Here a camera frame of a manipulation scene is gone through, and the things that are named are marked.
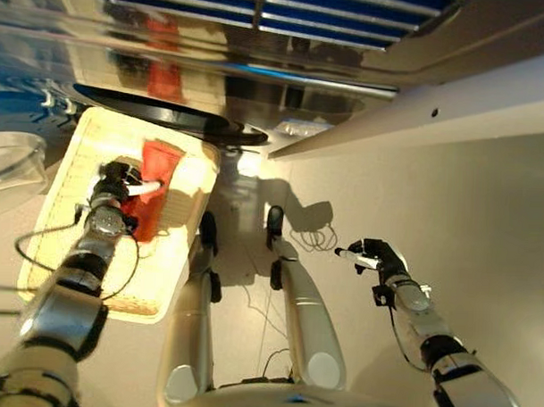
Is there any silver left robot leg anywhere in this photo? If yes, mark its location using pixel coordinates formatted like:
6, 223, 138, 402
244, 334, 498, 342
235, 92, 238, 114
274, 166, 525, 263
154, 209, 227, 407

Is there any round glass washer door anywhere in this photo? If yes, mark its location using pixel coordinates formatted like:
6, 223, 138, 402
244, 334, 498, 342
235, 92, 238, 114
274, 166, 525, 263
0, 129, 51, 220

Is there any dark grey washing machine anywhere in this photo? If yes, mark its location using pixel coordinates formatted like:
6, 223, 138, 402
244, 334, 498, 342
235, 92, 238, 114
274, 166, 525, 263
0, 5, 401, 154

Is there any cream wicker basket tray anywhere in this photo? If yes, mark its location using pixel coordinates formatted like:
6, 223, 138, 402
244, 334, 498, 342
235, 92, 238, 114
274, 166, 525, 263
14, 104, 224, 328

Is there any red cloth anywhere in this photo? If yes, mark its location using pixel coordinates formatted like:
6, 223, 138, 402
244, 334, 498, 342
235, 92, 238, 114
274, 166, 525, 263
118, 137, 188, 246

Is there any blue energy label sticker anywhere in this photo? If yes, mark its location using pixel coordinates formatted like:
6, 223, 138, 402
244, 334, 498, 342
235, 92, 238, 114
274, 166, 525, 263
272, 118, 331, 140

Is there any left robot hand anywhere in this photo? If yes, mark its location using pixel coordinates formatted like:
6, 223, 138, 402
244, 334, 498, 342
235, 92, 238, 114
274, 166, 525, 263
92, 158, 168, 211

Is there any white appliance cabinet enclosure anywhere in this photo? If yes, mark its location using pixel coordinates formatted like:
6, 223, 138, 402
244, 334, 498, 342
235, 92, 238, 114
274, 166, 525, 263
266, 0, 544, 170

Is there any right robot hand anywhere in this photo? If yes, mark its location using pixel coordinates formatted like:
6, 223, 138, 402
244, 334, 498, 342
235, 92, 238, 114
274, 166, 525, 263
332, 235, 411, 286

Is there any dryer vent grille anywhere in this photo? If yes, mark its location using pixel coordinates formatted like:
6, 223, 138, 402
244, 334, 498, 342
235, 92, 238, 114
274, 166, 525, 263
93, 0, 464, 55

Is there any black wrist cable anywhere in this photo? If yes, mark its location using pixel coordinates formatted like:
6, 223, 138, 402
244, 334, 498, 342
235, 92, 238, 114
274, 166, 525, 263
11, 200, 144, 303

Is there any thin floor cable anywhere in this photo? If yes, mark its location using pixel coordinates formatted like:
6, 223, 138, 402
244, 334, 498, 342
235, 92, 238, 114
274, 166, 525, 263
289, 223, 340, 255

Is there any grey robot torso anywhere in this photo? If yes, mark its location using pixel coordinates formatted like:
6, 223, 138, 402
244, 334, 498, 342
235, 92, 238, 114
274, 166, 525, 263
155, 378, 446, 407

